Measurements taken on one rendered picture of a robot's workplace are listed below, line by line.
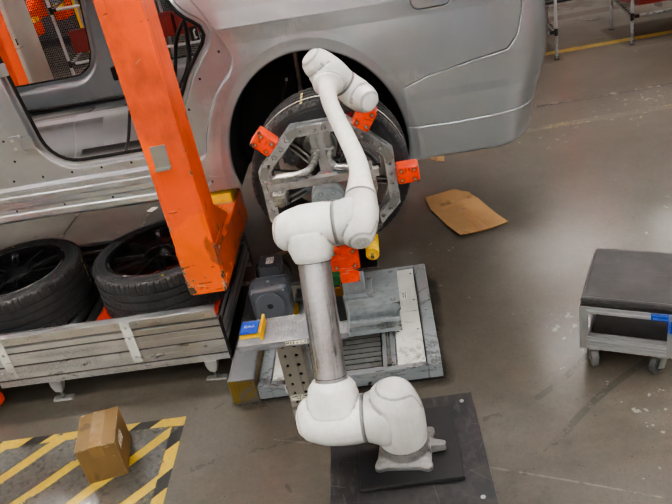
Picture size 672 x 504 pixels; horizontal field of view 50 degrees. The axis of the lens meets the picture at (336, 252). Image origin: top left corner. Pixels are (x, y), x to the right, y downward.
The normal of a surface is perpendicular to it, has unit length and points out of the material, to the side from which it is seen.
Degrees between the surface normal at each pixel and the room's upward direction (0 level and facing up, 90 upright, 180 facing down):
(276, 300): 90
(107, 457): 90
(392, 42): 90
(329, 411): 64
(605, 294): 0
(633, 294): 0
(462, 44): 90
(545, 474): 0
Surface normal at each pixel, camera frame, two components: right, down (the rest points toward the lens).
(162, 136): -0.02, 0.50
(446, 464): -0.18, -0.86
